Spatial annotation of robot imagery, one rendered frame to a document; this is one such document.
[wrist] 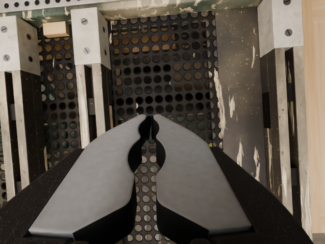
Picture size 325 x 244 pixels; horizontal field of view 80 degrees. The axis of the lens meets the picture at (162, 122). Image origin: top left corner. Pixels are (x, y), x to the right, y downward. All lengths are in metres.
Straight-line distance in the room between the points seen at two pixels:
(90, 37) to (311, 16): 0.52
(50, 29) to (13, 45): 0.10
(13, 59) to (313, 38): 0.70
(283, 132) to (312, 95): 0.14
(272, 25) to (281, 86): 0.13
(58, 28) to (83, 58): 0.14
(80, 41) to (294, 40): 0.47
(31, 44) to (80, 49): 0.16
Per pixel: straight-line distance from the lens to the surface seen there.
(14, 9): 0.64
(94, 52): 0.49
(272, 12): 0.53
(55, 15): 0.59
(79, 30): 0.52
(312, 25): 0.63
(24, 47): 0.60
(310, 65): 0.60
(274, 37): 0.51
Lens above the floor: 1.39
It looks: 34 degrees down
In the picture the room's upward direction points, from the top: 179 degrees clockwise
